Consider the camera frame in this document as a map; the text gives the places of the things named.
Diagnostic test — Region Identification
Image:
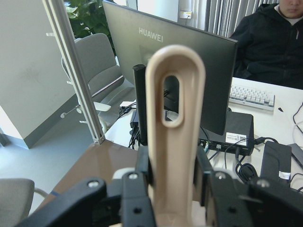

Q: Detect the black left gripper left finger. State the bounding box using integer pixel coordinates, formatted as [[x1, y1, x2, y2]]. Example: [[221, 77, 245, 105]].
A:
[[135, 146, 153, 185]]

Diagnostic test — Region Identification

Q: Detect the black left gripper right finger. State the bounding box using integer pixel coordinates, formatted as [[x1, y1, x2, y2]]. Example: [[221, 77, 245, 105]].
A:
[[193, 148, 213, 207]]

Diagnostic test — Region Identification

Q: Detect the beige plastic dustpan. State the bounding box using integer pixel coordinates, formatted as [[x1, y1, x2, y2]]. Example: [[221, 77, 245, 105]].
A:
[[146, 45, 206, 227]]

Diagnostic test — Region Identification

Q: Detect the black mini computer box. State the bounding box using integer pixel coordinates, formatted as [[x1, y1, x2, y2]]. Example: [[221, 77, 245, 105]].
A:
[[197, 111, 254, 156]]

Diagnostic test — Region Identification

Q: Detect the white keyboard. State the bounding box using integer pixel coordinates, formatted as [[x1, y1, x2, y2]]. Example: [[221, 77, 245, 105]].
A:
[[229, 85, 275, 111]]

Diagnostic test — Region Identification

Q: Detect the grey office chair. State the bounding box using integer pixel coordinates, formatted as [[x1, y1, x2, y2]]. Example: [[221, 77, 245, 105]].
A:
[[74, 33, 136, 132]]

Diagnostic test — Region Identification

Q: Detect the black Huawei monitor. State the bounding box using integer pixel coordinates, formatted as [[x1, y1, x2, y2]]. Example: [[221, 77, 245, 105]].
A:
[[103, 1, 237, 135]]

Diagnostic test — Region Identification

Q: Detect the person in black hoodie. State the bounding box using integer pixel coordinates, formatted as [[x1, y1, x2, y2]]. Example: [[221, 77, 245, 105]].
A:
[[230, 0, 303, 89]]

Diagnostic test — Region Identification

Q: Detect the green potted plant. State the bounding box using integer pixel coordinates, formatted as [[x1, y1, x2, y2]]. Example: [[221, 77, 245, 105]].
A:
[[64, 0, 115, 52]]

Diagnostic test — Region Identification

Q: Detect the aluminium frame post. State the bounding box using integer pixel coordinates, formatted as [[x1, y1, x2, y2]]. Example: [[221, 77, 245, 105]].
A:
[[42, 0, 105, 144]]

